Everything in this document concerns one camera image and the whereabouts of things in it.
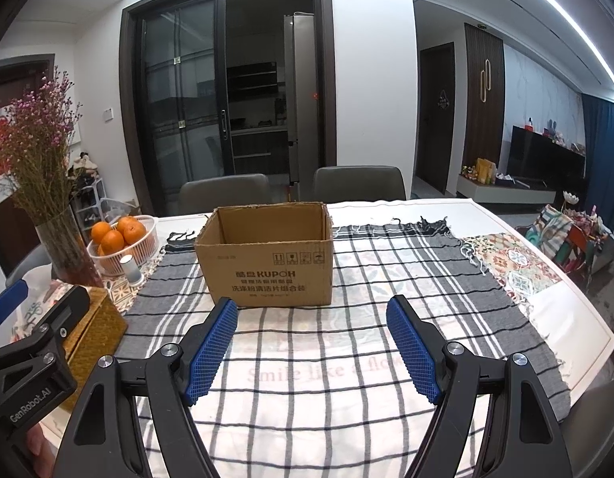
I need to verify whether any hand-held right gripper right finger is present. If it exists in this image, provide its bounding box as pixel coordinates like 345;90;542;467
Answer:
385;295;571;478

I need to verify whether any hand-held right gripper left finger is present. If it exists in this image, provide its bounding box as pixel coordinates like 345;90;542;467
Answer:
53;296;239;478

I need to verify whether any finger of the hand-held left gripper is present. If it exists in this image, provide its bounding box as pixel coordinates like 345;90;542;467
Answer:
0;285;91;359
0;279;29;327

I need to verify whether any brown cardboard box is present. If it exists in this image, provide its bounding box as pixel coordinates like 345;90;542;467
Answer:
194;202;334;308

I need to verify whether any person's left hand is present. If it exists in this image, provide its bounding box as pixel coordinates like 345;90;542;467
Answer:
25;421;57;474

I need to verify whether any white printed bag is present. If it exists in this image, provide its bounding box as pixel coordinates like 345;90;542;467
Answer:
11;264;71;339

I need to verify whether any woven straw box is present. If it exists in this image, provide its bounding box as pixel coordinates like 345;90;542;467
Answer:
68;286;129;399

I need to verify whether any dark entrance door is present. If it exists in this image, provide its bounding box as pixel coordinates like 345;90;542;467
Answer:
0;60;56;274

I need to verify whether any glass vase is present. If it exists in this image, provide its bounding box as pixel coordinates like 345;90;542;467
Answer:
35;204;105;288

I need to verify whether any grey white plaid tablecloth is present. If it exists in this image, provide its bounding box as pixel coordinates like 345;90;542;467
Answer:
115;216;571;478

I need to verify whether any white plastic fruit basket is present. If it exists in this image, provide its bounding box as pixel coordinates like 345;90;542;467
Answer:
86;215;158;277

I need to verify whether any clear shoe rack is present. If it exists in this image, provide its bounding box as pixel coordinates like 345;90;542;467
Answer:
68;152;107;230

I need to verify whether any dried pink flower bunch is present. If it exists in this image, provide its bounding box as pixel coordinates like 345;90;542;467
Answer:
0;80;84;225

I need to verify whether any grey dining chair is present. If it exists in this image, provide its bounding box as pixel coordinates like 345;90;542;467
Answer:
313;166;407;202
178;174;273;216

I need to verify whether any white television cabinet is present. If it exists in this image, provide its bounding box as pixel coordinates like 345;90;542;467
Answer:
459;172;557;205

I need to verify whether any dark room door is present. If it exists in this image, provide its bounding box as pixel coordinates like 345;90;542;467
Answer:
417;42;457;195

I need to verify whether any dark sliding glass door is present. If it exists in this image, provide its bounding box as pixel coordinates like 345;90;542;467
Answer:
120;0;335;215

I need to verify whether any black television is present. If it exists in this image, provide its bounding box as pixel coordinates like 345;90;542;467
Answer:
508;126;587;182

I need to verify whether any silver refrigerator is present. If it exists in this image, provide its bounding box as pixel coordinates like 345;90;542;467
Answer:
283;12;320;185

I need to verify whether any blue curtain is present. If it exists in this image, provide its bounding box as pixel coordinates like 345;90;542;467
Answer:
581;92;614;240

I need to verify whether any ceiling light strip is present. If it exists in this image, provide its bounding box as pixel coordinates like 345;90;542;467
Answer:
491;0;614;105

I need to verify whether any wooden slat wall panel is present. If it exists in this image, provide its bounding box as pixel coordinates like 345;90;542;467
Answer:
463;22;507;175

